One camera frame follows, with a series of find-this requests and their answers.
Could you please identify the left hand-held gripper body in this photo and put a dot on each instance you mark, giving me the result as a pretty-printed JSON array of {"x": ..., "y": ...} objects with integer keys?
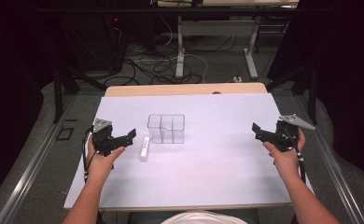
[{"x": 101, "y": 137}]

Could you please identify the metal floor rail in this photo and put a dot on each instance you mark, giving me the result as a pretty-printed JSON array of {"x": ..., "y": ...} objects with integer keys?
[
  {"x": 30, "y": 169},
  {"x": 337, "y": 177}
]

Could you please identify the person's right hand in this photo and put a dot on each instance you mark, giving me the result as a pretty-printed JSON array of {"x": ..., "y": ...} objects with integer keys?
[{"x": 285, "y": 163}]

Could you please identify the white table sheet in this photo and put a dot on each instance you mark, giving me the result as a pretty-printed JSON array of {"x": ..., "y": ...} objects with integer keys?
[{"x": 202, "y": 168}]

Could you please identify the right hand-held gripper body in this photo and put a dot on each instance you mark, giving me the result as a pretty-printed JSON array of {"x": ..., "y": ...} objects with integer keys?
[{"x": 287, "y": 133}]

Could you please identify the clear plastic organizer box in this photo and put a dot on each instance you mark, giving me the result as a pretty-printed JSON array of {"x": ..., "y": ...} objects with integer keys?
[{"x": 166, "y": 129}]

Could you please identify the white-legged desk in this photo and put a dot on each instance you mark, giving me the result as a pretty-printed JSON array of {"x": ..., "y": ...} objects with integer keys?
[{"x": 180, "y": 46}]

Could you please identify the black metal stand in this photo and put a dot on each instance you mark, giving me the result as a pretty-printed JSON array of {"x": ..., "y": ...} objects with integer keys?
[
  {"x": 309, "y": 90},
  {"x": 58, "y": 93}
]

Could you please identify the black computer tower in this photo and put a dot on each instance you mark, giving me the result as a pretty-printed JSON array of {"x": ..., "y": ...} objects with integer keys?
[{"x": 113, "y": 40}]

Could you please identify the wooden table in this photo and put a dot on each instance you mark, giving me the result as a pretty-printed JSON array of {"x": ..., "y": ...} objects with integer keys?
[{"x": 186, "y": 89}]

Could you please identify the person's left hand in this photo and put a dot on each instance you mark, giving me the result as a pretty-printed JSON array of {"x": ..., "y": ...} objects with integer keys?
[{"x": 100, "y": 165}]

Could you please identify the white tube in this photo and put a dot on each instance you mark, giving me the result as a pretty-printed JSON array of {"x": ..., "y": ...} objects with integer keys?
[{"x": 144, "y": 148}]

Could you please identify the person's white shirt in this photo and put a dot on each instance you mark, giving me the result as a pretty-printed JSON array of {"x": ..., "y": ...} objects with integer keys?
[{"x": 203, "y": 218}]

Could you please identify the white power plug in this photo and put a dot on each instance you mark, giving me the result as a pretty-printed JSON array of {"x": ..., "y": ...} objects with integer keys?
[{"x": 237, "y": 79}]

